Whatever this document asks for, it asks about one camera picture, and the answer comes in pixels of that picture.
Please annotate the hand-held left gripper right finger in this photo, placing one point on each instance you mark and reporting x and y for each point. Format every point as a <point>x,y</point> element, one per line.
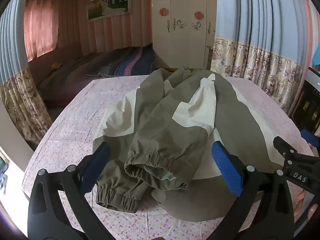
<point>226,165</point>

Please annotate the blue cloth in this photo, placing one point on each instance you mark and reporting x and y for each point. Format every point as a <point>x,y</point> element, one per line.
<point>316,60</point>

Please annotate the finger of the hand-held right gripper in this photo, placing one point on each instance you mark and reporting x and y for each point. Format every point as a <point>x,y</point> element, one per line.
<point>285,147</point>
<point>310,137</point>

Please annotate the framed wall picture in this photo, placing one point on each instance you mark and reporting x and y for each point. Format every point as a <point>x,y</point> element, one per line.
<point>108,6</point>

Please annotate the pink floral tablecloth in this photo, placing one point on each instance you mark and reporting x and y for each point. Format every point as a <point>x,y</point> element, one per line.
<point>75,130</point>

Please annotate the blue floral curtain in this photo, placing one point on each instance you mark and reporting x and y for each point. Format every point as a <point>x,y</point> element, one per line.
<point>255,55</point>
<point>20,100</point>

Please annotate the white wardrobe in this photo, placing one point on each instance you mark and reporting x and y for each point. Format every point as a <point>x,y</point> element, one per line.
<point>183,40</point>

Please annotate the striped blue pink blanket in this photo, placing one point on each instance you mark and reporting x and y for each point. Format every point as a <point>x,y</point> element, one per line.
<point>130,62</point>

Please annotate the black cabinet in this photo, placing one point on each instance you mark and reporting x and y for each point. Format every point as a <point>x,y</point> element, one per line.
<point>308,105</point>

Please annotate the olive and white jacket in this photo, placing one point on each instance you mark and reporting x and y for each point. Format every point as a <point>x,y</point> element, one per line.
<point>162,135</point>

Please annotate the bed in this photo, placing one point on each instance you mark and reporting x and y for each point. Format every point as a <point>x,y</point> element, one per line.
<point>75,75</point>

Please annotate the pink window curtain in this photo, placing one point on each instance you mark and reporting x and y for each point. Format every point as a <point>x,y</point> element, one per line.
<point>40,27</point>

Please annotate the person's right hand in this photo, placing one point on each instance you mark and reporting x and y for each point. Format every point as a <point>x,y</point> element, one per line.
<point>300,205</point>

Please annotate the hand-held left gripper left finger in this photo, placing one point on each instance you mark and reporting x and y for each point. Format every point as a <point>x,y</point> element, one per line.
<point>96,166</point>

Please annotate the small yellow object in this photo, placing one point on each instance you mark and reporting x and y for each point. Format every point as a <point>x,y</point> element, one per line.
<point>56,66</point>

